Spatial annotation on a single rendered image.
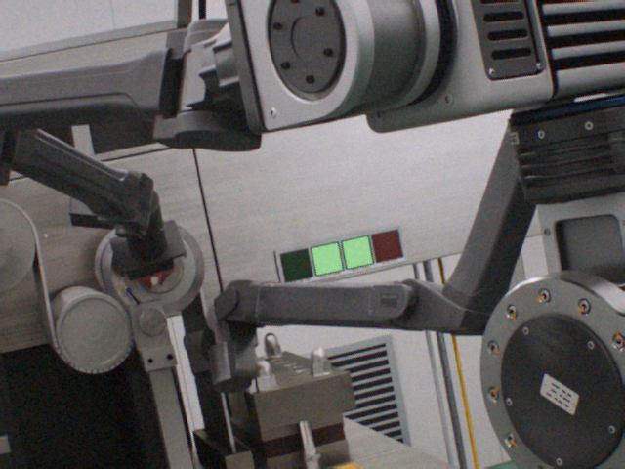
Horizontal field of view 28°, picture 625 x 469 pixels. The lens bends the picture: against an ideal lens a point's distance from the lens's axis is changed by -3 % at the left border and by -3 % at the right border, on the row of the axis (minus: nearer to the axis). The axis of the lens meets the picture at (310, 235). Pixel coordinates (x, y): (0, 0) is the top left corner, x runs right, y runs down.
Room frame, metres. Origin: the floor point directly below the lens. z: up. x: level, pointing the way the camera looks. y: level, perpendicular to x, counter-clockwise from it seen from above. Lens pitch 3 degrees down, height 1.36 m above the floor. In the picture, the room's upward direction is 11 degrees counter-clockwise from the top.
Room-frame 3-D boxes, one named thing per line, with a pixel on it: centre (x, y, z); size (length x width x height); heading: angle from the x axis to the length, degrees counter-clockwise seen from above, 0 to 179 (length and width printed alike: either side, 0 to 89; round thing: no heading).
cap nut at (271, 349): (2.35, 0.11, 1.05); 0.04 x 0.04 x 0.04
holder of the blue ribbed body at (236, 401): (2.12, 0.19, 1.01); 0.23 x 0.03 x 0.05; 15
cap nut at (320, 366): (2.04, 0.02, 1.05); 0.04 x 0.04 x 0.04
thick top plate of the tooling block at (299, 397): (2.18, 0.11, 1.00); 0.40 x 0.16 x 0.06; 15
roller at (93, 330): (2.06, 0.39, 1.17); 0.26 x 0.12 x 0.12; 15
